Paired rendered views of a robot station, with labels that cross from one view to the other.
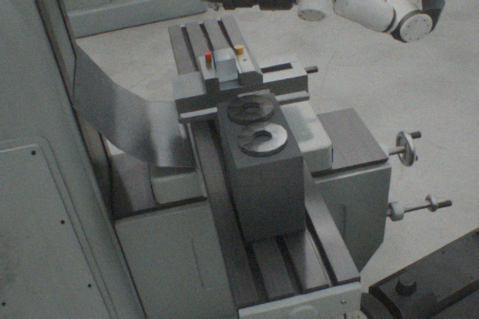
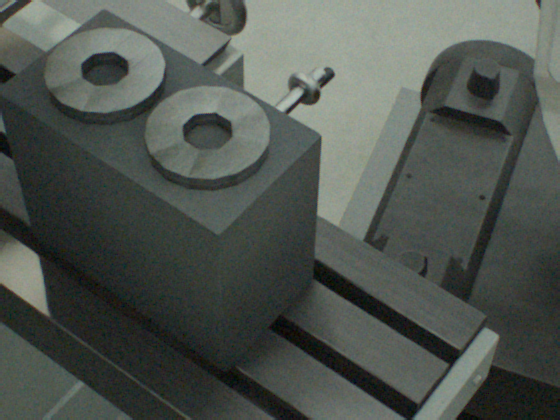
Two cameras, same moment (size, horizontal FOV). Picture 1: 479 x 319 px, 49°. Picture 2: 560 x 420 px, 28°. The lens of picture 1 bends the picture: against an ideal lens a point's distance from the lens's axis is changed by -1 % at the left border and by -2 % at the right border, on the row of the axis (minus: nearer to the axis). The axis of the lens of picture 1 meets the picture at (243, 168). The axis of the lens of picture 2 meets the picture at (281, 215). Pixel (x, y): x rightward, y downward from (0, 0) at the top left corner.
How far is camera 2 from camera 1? 0.48 m
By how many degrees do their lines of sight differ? 34
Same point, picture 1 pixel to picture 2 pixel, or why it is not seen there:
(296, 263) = (359, 357)
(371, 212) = not seen: hidden behind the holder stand
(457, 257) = (436, 173)
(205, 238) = not seen: outside the picture
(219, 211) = (104, 338)
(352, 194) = not seen: hidden behind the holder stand
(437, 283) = (440, 238)
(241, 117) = (112, 105)
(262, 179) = (259, 228)
